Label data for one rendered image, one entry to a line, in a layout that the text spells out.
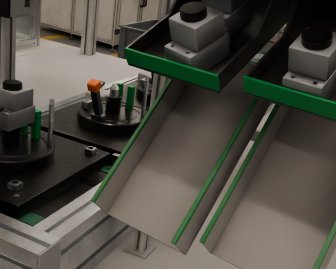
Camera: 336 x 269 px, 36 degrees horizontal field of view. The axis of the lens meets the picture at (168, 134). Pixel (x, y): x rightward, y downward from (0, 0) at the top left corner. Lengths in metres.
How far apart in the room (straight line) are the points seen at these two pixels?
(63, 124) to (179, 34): 0.50
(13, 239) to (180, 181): 0.22
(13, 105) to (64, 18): 5.73
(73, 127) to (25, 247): 0.39
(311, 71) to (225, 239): 0.23
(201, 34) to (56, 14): 6.09
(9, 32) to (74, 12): 5.40
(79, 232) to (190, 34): 0.32
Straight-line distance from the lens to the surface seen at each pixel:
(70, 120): 1.05
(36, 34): 2.13
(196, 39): 0.56
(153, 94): 0.73
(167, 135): 0.71
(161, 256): 0.85
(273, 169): 0.66
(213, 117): 0.70
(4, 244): 0.69
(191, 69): 0.56
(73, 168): 0.85
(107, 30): 6.10
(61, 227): 0.71
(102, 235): 0.79
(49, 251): 0.67
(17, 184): 0.77
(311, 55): 0.53
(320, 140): 0.68
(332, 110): 0.53
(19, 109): 0.84
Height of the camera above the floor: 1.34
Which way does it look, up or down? 21 degrees down
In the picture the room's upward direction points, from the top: 8 degrees clockwise
